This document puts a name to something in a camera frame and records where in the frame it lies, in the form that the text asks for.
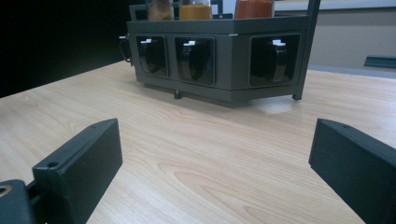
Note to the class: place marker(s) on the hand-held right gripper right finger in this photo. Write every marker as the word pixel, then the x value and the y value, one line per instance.
pixel 358 168

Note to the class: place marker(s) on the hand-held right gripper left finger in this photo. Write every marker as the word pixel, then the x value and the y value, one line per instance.
pixel 84 165

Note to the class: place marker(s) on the brown spice jar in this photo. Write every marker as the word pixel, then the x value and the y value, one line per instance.
pixel 160 11

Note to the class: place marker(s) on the yellow-orange spice jar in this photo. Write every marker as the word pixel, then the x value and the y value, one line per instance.
pixel 195 12

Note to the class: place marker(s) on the red-orange spice jar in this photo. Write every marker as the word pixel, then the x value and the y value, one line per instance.
pixel 253 9

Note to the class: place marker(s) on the black hook with white clip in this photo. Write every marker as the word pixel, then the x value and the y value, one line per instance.
pixel 146 59
pixel 280 62
pixel 186 62
pixel 123 37

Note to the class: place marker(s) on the black curtain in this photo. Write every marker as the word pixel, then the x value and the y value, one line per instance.
pixel 46 37

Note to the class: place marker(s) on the dark grey wall plate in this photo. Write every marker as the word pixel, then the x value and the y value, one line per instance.
pixel 381 61

